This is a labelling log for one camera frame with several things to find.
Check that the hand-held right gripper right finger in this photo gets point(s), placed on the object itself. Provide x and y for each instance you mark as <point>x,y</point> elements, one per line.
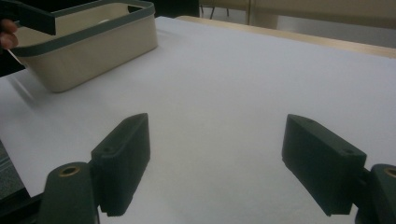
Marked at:
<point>323,168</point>

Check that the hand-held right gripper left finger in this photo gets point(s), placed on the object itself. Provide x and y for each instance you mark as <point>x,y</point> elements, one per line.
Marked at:
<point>124,158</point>

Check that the beige basket with grey rim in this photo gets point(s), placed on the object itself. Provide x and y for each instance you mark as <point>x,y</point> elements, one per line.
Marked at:
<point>93,56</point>

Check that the metal stand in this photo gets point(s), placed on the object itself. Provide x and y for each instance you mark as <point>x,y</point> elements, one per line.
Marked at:
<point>213,11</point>

